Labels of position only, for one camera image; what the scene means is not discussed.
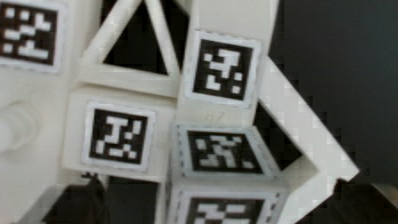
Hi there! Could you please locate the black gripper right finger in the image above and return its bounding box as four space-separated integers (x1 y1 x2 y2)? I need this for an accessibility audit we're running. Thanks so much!
295 180 398 224

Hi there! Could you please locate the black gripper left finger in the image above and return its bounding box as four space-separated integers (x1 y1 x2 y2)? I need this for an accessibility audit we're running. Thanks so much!
16 173 112 224

